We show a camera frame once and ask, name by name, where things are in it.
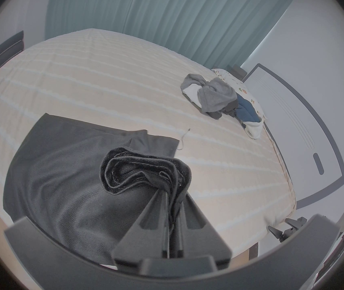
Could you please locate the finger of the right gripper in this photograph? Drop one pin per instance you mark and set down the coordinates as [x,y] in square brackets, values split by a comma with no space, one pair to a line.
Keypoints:
[276,233]
[295,221]

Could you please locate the black T-shirt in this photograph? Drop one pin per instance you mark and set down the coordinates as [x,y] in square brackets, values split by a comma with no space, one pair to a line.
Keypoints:
[69,177]

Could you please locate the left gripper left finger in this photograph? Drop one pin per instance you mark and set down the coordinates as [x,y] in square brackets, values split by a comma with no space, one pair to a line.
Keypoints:
[147,240]

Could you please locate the white printed pillow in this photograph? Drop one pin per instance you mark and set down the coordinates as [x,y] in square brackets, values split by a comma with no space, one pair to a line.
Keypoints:
[247,93]

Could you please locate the bed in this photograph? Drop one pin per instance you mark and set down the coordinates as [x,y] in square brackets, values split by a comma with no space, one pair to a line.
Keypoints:
[114,80]

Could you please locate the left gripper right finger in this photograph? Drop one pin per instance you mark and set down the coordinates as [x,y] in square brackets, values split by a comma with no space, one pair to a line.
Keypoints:
[199,237]

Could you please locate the grey bedside table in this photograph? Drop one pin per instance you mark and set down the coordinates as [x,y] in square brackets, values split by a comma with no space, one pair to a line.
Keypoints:
[237,71]

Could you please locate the pile of clothes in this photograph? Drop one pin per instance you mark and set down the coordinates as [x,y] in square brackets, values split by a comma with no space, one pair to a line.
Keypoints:
[217,95]

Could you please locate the blue-green curtain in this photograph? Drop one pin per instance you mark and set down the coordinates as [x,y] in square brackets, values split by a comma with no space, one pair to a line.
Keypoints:
[84,4]
[205,20]

